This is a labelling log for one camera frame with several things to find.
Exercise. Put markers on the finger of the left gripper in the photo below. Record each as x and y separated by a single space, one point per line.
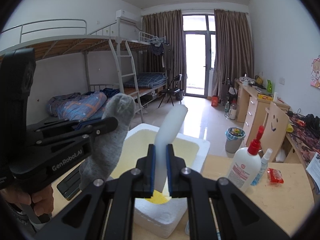
89 130
55 125

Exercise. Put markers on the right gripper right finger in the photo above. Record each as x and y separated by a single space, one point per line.
217 209

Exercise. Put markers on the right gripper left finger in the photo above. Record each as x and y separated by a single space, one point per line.
104 210

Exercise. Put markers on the grey sock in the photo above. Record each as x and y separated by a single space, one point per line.
108 147

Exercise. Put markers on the left hand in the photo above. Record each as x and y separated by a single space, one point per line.
43 200

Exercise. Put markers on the blue plaid quilt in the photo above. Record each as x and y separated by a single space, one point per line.
77 106

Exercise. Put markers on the black smartphone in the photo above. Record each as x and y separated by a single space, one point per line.
69 186

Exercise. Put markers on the white lotion pump bottle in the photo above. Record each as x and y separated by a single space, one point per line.
246 163

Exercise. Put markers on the red snack packet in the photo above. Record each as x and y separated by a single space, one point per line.
274 176

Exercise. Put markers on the blue spray bottle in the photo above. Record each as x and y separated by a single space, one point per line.
264 164

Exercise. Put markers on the grey trash bin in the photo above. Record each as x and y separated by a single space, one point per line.
234 138

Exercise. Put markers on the white paper sheet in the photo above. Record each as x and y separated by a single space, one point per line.
313 169

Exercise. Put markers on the black folding chair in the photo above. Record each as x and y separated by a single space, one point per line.
172 89

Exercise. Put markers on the metal bunk bed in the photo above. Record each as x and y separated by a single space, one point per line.
73 59

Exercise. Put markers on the wooden smiley chair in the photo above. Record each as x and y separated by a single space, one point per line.
275 130

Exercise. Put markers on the wooden drawer desk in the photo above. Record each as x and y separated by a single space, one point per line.
251 110

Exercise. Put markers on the white air conditioner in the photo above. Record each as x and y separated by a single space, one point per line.
127 16

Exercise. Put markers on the black headphones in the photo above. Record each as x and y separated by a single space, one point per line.
311 121

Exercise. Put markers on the left brown curtain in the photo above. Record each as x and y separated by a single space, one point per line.
168 57

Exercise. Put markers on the brown curtain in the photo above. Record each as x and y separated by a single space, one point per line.
168 57
234 50

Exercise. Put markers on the right brown curtain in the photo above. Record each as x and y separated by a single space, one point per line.
234 50

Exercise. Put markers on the anime wall picture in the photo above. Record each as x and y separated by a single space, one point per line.
315 74

